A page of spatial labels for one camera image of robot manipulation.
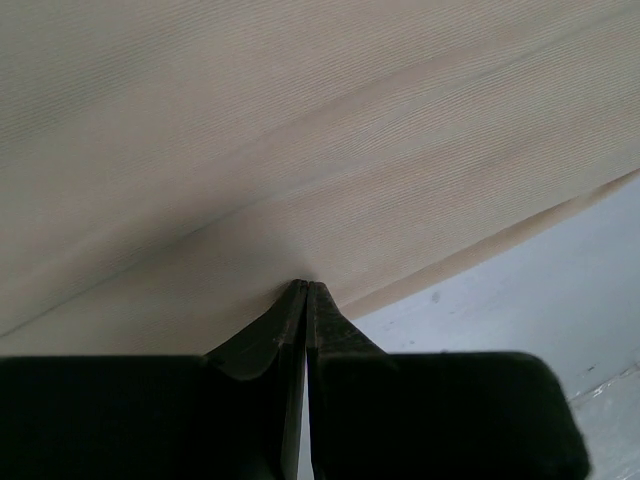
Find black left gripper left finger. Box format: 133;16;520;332
1;280;306;479

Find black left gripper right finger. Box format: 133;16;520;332
306;283;591;479

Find beige trousers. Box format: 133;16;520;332
1;1;639;355

